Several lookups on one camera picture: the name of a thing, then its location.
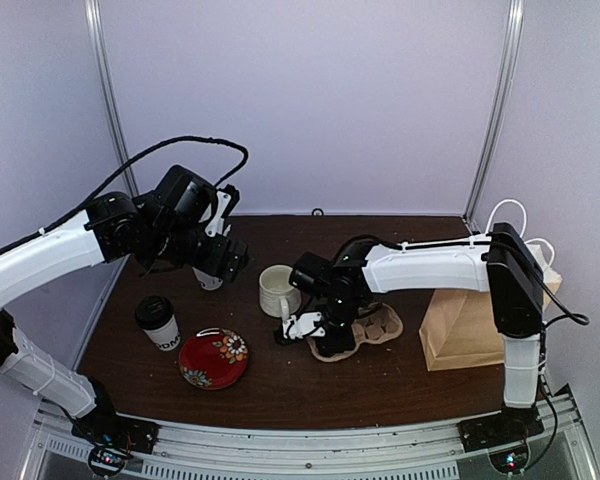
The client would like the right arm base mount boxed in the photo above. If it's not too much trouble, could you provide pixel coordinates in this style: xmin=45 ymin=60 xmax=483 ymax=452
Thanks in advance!
xmin=458 ymin=406 xmax=544 ymax=452

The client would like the white paper coffee cup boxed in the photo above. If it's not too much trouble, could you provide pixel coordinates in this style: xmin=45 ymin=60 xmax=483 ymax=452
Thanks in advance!
xmin=143 ymin=318 xmax=181 ymax=352

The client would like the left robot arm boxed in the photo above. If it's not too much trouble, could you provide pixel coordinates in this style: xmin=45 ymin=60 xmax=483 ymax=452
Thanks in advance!
xmin=0 ymin=165 xmax=248 ymax=444

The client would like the aluminium front rail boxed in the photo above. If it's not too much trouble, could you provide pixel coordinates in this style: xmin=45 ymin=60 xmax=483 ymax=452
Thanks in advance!
xmin=22 ymin=394 xmax=596 ymax=480

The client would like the cup of white straws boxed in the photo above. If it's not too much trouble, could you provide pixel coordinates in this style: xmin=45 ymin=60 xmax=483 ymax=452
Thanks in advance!
xmin=193 ymin=268 xmax=223 ymax=291

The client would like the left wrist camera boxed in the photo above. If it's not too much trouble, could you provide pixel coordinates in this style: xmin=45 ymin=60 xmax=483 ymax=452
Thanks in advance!
xmin=199 ymin=184 xmax=240 ymax=238

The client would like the red floral plate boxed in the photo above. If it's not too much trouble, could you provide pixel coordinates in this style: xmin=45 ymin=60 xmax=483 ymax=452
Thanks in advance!
xmin=178 ymin=328 xmax=250 ymax=391

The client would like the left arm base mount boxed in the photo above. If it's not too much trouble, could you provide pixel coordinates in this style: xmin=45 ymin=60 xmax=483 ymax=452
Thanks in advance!
xmin=68 ymin=414 xmax=159 ymax=454

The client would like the cardboard cup carrier tray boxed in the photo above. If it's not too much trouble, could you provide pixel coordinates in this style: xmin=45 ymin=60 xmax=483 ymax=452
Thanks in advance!
xmin=307 ymin=302 xmax=403 ymax=363

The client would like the white ceramic mug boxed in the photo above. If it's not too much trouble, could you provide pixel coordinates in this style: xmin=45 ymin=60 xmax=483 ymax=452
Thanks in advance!
xmin=258 ymin=265 xmax=302 ymax=321

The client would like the black plastic cup lid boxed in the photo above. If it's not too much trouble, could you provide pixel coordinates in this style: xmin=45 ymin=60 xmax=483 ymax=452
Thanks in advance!
xmin=134 ymin=295 xmax=174 ymax=331

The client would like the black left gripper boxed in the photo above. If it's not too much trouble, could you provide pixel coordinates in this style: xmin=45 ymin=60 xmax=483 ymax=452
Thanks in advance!
xmin=147 ymin=222 xmax=249 ymax=282

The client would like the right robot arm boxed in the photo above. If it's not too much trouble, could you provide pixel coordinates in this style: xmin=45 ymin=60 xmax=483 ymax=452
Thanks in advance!
xmin=277 ymin=223 xmax=552 ymax=442

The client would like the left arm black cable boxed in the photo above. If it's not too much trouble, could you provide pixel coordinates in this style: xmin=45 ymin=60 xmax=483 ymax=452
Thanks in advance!
xmin=39 ymin=135 xmax=250 ymax=236

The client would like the brown paper bag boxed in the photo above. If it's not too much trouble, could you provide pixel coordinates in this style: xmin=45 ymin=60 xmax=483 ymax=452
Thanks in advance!
xmin=418 ymin=198 xmax=563 ymax=372

